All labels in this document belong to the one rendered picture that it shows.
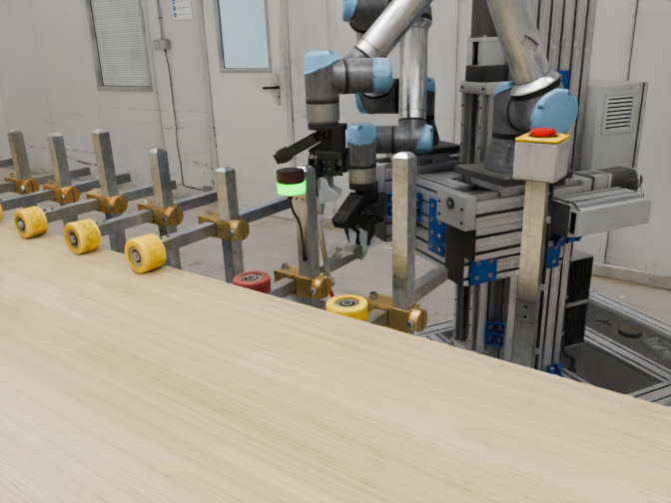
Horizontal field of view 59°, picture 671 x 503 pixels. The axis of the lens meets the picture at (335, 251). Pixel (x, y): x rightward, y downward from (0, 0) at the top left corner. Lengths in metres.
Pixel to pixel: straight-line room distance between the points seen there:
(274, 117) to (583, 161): 3.23
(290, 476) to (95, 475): 0.23
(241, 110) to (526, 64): 3.85
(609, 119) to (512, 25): 0.68
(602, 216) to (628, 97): 0.51
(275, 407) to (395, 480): 0.22
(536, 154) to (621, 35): 2.67
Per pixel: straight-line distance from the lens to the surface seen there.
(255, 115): 5.02
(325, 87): 1.32
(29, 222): 1.78
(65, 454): 0.85
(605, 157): 2.06
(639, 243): 3.79
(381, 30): 1.49
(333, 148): 1.35
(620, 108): 2.07
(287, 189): 1.25
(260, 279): 1.26
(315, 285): 1.35
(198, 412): 0.87
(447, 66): 3.99
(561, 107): 1.50
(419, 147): 1.61
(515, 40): 1.47
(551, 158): 1.01
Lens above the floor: 1.37
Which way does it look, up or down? 19 degrees down
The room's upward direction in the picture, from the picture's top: 2 degrees counter-clockwise
